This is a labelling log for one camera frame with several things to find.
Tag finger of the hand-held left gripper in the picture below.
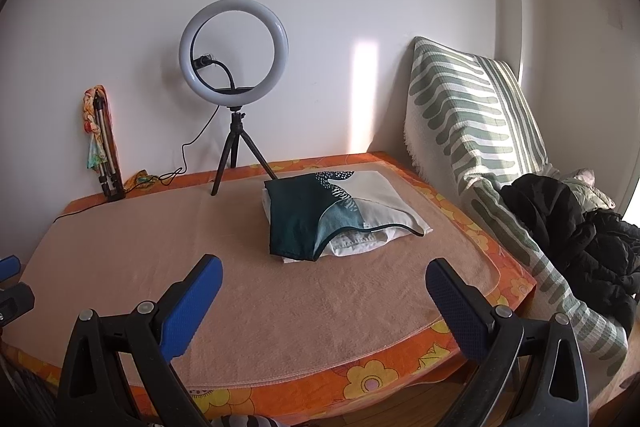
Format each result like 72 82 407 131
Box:
0 283 36 329
0 255 22 280

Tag orange floral tablecloth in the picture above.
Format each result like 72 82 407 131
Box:
0 151 538 427

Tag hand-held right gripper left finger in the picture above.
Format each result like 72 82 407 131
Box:
55 253 224 427

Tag light grey puffer jacket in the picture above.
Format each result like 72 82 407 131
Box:
560 169 618 210

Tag black jacket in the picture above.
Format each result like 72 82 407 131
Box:
500 173 640 333

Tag white ring light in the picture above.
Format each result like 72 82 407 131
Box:
178 0 290 110

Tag folded silver tripod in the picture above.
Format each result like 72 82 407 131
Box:
92 94 126 202

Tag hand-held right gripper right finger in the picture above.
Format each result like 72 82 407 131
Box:
425 258 591 427

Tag green and white striped blanket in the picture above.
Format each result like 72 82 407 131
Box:
402 36 628 378

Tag folded white clothes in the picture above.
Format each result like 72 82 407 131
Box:
260 187 401 265

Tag small colourful cloth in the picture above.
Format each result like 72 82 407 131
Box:
124 169 161 190

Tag colourful scarf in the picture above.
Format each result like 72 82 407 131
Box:
81 84 108 170

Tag white and teal printed shirt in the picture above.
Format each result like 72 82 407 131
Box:
263 169 433 263

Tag black cable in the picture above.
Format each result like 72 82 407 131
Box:
52 107 223 225

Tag pink blanket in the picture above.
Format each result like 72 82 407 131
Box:
0 159 503 388

